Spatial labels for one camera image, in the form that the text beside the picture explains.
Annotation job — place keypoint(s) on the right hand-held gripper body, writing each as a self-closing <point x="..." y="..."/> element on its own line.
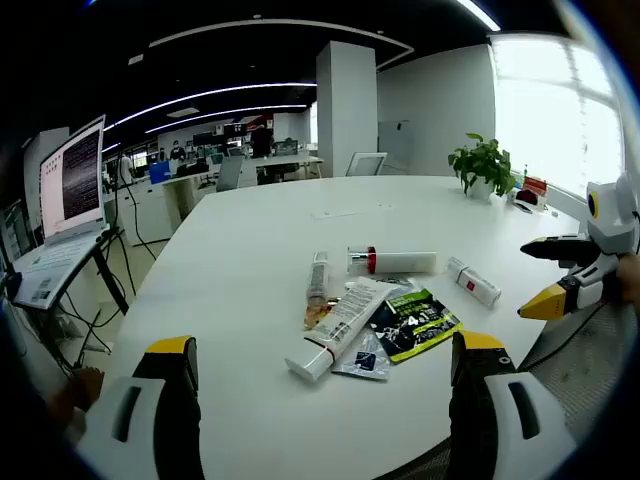
<point x="615" y="220"/>

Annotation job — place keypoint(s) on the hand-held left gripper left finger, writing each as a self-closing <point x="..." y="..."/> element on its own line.
<point x="150" y="420"/>

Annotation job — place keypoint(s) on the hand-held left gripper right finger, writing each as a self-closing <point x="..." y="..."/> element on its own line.
<point x="492" y="425"/>

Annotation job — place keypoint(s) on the small white skincare bottle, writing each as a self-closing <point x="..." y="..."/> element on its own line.
<point x="472" y="282"/>

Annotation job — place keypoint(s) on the green black skincare sachet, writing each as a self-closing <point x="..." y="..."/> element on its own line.
<point x="415" y="325"/>

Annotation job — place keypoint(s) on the silver blue skincare sachet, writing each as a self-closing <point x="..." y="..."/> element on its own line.
<point x="365" y="360"/>

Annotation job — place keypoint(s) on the white red-collared skincare pump bottle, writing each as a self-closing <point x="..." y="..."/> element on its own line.
<point x="400" y="261"/>

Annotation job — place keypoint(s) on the large white skincare tube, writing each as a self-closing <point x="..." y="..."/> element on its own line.
<point x="340" y="315"/>

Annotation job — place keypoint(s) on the gold foil skincare sachet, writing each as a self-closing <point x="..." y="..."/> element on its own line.
<point x="316" y="314"/>

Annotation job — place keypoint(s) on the small slim white tube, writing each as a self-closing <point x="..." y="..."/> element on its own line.
<point x="318" y="277"/>

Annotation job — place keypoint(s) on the person's right hand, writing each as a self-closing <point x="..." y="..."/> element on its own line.
<point x="629" y="277"/>

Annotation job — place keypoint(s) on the person's left hand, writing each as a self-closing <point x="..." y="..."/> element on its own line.
<point x="75" y="400"/>

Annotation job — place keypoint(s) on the red box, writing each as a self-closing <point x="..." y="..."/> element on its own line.
<point x="535" y="186"/>

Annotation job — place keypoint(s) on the potted green plant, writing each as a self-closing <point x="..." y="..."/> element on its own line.
<point x="482" y="162"/>

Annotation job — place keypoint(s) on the white standing desk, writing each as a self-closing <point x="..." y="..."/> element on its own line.
<point x="50" y="290"/>

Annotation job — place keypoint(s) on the white framed office chair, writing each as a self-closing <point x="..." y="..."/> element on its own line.
<point x="366" y="164"/>

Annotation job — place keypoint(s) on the blue box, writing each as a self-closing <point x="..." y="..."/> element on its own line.
<point x="160" y="172"/>

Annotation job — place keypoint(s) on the laptop with lit screen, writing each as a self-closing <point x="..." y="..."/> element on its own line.
<point x="75" y="175"/>

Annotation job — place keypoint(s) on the grey backed office chair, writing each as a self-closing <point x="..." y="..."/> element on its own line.
<point x="230" y="174"/>

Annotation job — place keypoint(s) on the white office desk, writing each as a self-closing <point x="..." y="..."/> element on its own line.
<point x="290" y="162"/>

